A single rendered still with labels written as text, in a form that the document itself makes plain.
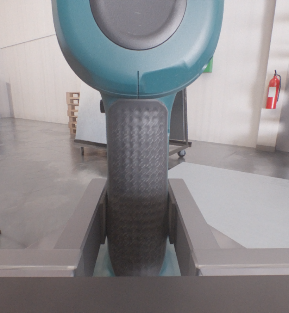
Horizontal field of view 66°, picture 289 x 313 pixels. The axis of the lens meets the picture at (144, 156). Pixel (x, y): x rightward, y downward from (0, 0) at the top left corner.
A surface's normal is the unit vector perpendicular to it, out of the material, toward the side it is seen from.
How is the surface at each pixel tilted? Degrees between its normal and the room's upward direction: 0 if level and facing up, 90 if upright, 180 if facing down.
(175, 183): 0
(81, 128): 78
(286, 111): 90
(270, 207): 0
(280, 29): 90
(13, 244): 0
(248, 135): 90
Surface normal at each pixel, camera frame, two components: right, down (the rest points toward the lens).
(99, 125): -0.52, 0.00
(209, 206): 0.01, -0.97
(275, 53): -0.58, 0.20
